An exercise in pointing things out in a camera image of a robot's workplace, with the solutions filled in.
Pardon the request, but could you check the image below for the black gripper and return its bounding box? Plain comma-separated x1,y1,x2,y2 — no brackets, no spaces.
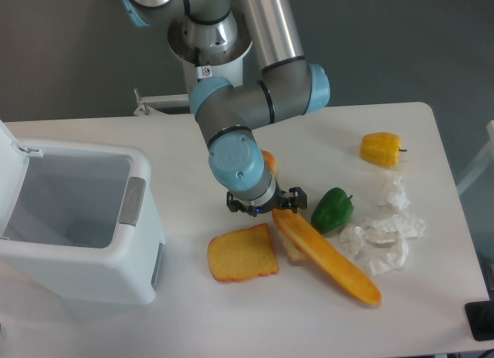
226,187,308,217

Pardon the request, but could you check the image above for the black device at edge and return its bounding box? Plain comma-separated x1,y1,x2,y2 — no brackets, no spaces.
465,300,493,341

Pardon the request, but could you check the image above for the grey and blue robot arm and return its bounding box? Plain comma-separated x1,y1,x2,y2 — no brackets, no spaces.
122,0,330,216

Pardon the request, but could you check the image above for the white trash bin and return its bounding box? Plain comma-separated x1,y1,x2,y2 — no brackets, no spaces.
1,127,165,305

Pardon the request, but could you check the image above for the small crumpled white tissue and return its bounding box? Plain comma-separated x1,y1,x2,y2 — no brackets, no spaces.
340,223,365,255

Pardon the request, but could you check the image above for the upper crumpled white tissue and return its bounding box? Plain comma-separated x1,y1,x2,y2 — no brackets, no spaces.
376,175,411,212

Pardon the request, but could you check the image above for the large crumpled white tissue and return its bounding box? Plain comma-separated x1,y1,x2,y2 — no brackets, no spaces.
364,212,426,276

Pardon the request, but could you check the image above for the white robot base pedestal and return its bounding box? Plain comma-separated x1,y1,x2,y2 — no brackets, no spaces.
167,9,252,92

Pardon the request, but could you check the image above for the square toast bread slice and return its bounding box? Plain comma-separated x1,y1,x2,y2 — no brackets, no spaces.
207,224,279,283

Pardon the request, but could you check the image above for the yellow bell pepper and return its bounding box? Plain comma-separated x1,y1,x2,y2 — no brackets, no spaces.
360,132,408,168

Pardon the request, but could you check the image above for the round orange bun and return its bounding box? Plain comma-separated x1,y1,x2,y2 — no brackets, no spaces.
262,150,279,176

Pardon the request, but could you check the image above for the green bell pepper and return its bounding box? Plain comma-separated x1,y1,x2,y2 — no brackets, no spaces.
310,187,354,233

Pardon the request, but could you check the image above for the white metal frame right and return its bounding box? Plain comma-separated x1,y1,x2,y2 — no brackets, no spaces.
456,120,494,197

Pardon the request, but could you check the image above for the small pale bread piece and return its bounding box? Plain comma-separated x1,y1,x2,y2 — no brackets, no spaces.
278,230,308,264

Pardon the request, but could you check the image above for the long orange baguette bread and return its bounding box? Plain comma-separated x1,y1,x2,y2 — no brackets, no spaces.
272,209,381,306

